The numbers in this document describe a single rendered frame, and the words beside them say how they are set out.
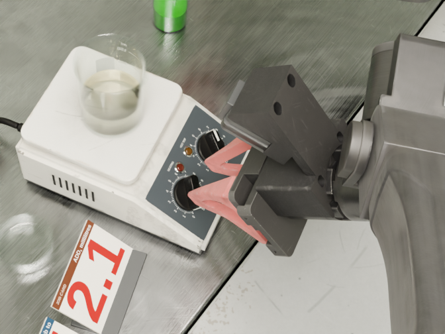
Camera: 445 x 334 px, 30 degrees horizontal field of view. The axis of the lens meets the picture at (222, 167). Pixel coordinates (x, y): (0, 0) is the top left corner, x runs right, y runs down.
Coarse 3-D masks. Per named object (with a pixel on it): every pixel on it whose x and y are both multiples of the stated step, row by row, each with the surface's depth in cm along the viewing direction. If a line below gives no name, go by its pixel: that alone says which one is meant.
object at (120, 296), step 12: (72, 252) 77; (132, 252) 81; (144, 252) 81; (132, 264) 81; (120, 276) 80; (132, 276) 80; (120, 288) 79; (132, 288) 79; (108, 300) 78; (120, 300) 79; (60, 312) 75; (108, 312) 78; (120, 312) 78; (72, 324) 77; (84, 324) 76; (108, 324) 77; (120, 324) 78
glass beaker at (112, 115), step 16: (80, 48) 72; (96, 48) 74; (112, 48) 75; (128, 48) 74; (80, 64) 74; (96, 64) 76; (112, 64) 77; (128, 64) 76; (144, 64) 72; (80, 80) 71; (144, 80) 71; (80, 96) 74; (96, 96) 71; (112, 96) 71; (128, 96) 72; (80, 112) 77; (96, 112) 74; (112, 112) 73; (128, 112) 74; (96, 128) 76; (112, 128) 76; (128, 128) 77
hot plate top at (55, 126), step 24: (72, 72) 81; (48, 96) 79; (72, 96) 79; (144, 96) 80; (168, 96) 80; (48, 120) 78; (72, 120) 78; (144, 120) 79; (168, 120) 79; (48, 144) 77; (72, 144) 77; (96, 144) 77; (120, 144) 77; (144, 144) 77; (96, 168) 76; (120, 168) 76
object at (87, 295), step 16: (96, 240) 78; (112, 240) 80; (96, 256) 78; (112, 256) 79; (80, 272) 77; (96, 272) 78; (112, 272) 79; (80, 288) 76; (96, 288) 77; (112, 288) 79; (64, 304) 75; (80, 304) 76; (96, 304) 77; (96, 320) 77
